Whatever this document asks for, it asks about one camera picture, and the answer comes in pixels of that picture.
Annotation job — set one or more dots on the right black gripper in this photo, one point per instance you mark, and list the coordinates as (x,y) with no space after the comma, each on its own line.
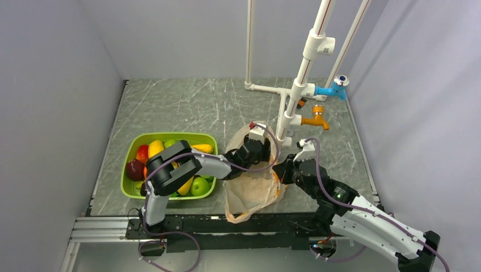
(283,169)

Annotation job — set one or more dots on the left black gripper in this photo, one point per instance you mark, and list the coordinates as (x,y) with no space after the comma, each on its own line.
(265,155)

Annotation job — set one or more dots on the translucent orange plastic bag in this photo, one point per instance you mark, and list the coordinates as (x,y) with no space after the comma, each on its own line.
(251,191)

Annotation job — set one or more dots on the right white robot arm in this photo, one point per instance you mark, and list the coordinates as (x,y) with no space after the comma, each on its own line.
(343,211)

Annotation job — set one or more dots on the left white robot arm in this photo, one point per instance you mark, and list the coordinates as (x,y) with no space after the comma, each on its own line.
(174,166)

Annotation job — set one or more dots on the yellow fake corn cob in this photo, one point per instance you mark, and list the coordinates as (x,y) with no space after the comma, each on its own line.
(206,148)

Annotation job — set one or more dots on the bright green fake apple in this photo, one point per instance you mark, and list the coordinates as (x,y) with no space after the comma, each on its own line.
(199,186)

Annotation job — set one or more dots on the light green fake apple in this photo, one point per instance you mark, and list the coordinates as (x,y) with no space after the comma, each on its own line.
(169,143)

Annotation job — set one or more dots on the red orange fake peach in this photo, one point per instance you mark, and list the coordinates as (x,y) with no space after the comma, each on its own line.
(142,153)

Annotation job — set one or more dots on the dark red fake apple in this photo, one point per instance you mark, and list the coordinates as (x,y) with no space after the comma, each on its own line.
(134,170)

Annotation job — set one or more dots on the orange plastic faucet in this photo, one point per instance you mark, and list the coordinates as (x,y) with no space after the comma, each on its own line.
(317,118)

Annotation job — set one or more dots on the blue plastic faucet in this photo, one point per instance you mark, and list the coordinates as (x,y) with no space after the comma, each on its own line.
(337,89)

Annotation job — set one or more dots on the green plastic fruit bin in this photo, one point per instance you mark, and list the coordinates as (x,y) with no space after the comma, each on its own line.
(131,188)

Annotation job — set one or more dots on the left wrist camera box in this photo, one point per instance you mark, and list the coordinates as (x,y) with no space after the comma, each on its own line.
(258,132)

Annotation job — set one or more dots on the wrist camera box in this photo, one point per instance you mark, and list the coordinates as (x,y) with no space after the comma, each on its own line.
(307,150)
(258,132)

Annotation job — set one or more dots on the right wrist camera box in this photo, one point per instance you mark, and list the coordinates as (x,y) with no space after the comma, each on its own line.
(307,150)

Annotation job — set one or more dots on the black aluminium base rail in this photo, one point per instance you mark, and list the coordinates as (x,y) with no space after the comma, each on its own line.
(207,232)

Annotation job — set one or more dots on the white PVC pipe frame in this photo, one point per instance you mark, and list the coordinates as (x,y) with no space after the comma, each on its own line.
(317,43)

